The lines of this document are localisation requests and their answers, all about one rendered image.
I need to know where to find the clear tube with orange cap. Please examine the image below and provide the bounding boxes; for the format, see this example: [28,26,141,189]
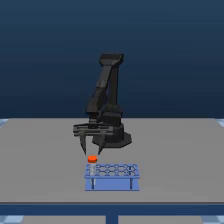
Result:
[87,155,98,188]

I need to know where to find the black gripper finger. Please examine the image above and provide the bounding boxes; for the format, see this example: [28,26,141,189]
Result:
[77,131,89,156]
[96,131,110,156]

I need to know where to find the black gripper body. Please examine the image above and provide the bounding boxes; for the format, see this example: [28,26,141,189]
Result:
[72,119,115,136]

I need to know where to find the blue tube rack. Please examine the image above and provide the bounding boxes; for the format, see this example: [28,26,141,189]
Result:
[84,162,141,192]

